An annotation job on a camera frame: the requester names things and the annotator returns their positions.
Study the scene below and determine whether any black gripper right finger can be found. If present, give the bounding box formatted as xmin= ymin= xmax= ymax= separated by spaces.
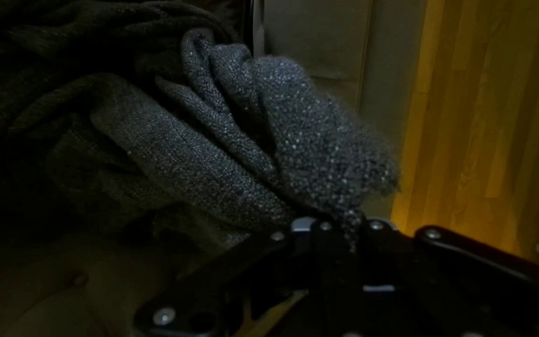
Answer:
xmin=347 ymin=216 xmax=539 ymax=337

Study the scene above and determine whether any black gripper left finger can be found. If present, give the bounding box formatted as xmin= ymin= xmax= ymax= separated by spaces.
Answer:
xmin=133 ymin=214 xmax=350 ymax=337

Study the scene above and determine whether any dark grey knit blanket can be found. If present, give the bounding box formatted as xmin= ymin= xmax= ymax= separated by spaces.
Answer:
xmin=0 ymin=0 xmax=405 ymax=250

